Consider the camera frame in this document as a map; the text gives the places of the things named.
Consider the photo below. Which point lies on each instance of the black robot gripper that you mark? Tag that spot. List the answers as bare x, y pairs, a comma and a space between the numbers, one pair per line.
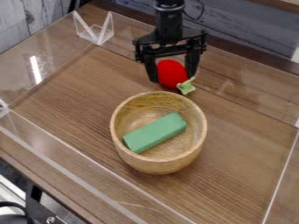
152, 46

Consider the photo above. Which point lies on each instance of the red plush strawberry toy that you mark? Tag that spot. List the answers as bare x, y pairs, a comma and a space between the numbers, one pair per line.
172, 76

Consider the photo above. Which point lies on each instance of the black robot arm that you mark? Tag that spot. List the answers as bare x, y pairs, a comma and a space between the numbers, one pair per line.
168, 14

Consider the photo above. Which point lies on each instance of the green rectangular block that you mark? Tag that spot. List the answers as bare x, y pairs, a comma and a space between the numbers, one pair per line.
153, 133

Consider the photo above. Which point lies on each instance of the wooden bowl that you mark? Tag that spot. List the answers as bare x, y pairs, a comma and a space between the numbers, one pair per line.
175, 153

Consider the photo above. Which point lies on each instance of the clear acrylic corner bracket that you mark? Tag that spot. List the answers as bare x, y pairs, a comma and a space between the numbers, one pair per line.
96, 34

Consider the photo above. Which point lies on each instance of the black table leg bracket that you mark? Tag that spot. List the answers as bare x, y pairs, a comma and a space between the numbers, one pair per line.
40, 214

